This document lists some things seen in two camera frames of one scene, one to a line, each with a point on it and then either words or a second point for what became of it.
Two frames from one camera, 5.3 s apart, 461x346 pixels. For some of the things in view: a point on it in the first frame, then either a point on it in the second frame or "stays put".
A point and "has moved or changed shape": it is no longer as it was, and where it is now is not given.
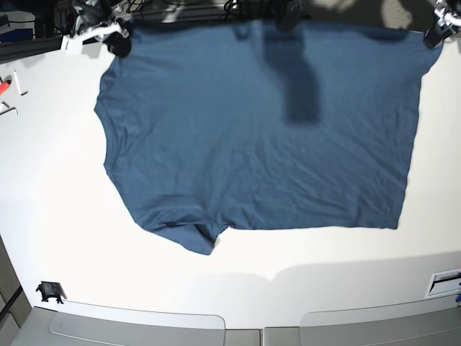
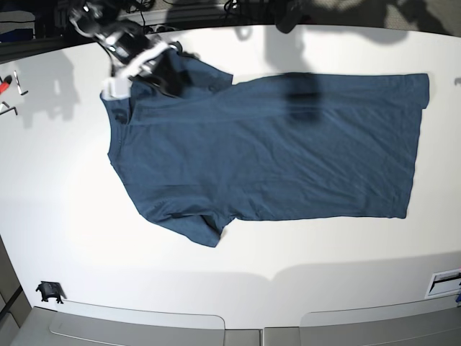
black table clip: (51, 290) stays put
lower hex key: (5, 112) stays put
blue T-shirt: (210, 124) has moved or changed shape
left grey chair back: (81, 325) stays put
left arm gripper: (92, 21) to (132, 50)
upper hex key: (19, 85) stays put
